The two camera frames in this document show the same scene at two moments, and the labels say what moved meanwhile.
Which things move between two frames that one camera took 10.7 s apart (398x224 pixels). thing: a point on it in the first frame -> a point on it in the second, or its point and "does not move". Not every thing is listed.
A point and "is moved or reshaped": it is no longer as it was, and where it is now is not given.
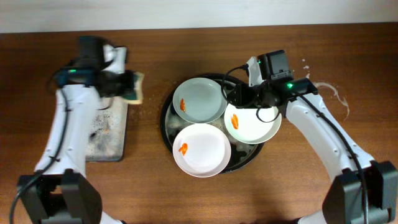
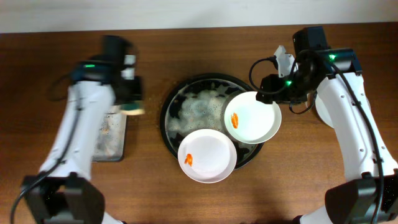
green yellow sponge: x=136 y=96 is moved or reshaped
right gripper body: x=237 y=95 -> x=265 y=88
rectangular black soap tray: x=107 y=136 does not move
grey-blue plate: x=199 y=100 is moved or reshaped
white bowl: x=244 y=125 does not move
